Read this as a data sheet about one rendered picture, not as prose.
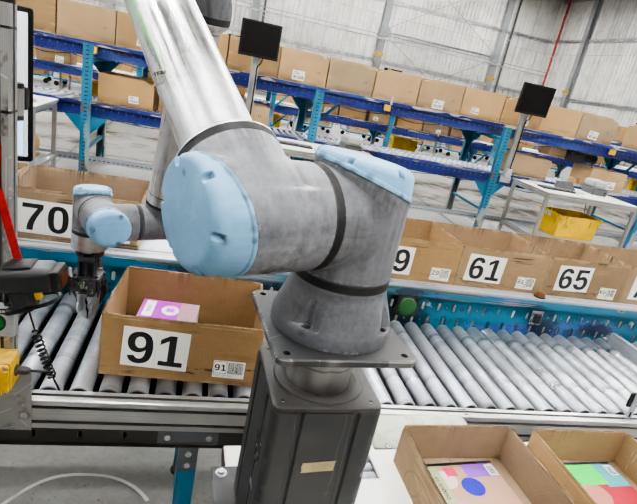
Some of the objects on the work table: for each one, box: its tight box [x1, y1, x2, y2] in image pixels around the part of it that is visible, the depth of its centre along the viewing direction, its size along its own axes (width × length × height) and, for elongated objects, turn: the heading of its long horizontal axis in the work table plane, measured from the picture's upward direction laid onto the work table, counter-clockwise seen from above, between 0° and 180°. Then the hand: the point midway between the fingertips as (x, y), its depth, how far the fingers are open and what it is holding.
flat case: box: [562, 461, 637, 504], centre depth 121 cm, size 14×19×2 cm
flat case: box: [426, 460, 523, 504], centre depth 112 cm, size 14×19×2 cm
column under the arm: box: [211, 345, 381, 504], centre depth 90 cm, size 26×26×33 cm
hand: (88, 312), depth 141 cm, fingers closed
